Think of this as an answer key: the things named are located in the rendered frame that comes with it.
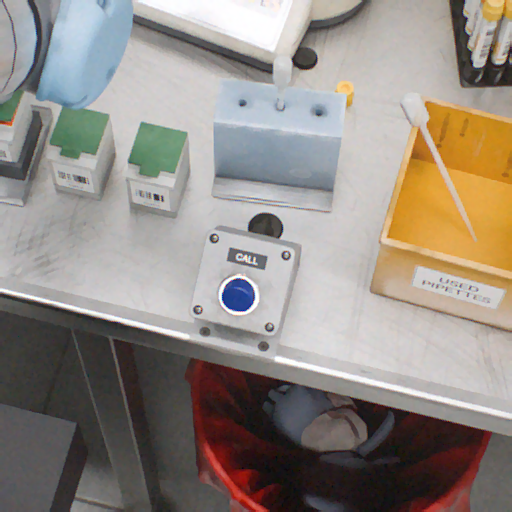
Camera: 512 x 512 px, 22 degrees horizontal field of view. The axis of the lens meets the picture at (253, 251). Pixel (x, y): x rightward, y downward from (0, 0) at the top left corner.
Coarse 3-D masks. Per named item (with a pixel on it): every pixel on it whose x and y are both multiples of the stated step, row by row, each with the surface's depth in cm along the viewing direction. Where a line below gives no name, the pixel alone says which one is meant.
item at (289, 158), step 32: (224, 96) 102; (256, 96) 102; (288, 96) 102; (320, 96) 102; (224, 128) 102; (256, 128) 101; (288, 128) 101; (320, 128) 101; (224, 160) 107; (256, 160) 106; (288, 160) 105; (320, 160) 105; (224, 192) 109; (256, 192) 109; (288, 192) 109; (320, 192) 109
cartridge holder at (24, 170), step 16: (32, 112) 109; (48, 112) 111; (32, 128) 108; (48, 128) 112; (32, 144) 109; (0, 160) 107; (32, 160) 109; (0, 176) 109; (16, 176) 108; (32, 176) 110; (0, 192) 108; (16, 192) 108
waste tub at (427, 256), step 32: (416, 128) 101; (448, 128) 105; (480, 128) 104; (416, 160) 111; (448, 160) 109; (480, 160) 108; (416, 192) 109; (448, 192) 109; (480, 192) 109; (384, 224) 98; (416, 224) 108; (448, 224) 108; (480, 224) 108; (384, 256) 100; (416, 256) 98; (448, 256) 97; (480, 256) 107; (384, 288) 105; (416, 288) 103; (448, 288) 101; (480, 288) 100; (480, 320) 105
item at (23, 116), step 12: (24, 96) 105; (24, 108) 106; (0, 120) 104; (12, 120) 104; (24, 120) 106; (0, 132) 104; (12, 132) 104; (24, 132) 107; (0, 144) 105; (12, 144) 104; (0, 156) 106; (12, 156) 106
